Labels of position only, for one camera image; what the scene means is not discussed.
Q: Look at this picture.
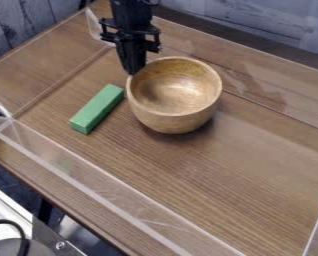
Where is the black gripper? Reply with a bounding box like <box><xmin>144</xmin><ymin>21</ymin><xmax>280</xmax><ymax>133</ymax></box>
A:
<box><xmin>99</xmin><ymin>0</ymin><xmax>161</xmax><ymax>75</ymax></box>

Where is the green rectangular block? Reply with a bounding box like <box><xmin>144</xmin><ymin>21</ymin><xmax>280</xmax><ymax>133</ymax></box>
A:
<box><xmin>70</xmin><ymin>84</ymin><xmax>125</xmax><ymax>135</ymax></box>

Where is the brown wooden bowl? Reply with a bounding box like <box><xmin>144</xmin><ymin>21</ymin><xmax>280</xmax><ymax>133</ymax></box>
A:
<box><xmin>126</xmin><ymin>56</ymin><xmax>224</xmax><ymax>134</ymax></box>

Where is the clear acrylic front barrier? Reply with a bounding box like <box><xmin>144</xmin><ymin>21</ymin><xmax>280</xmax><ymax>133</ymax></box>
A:
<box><xmin>0</xmin><ymin>104</ymin><xmax>245</xmax><ymax>256</ymax></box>

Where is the black table leg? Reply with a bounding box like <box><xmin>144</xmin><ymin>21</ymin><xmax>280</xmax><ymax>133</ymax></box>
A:
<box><xmin>38</xmin><ymin>199</ymin><xmax>54</xmax><ymax>224</ymax></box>

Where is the clear acrylic corner bracket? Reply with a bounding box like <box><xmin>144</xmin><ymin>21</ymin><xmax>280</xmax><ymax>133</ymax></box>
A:
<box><xmin>86</xmin><ymin>8</ymin><xmax>102</xmax><ymax>41</ymax></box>

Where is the metal bracket with screw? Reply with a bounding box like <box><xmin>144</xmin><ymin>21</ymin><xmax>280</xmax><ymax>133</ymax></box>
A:
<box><xmin>29</xmin><ymin>217</ymin><xmax>87</xmax><ymax>256</ymax></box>

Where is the black cable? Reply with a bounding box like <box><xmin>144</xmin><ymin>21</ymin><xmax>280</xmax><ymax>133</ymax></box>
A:
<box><xmin>0</xmin><ymin>219</ymin><xmax>33</xmax><ymax>256</ymax></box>

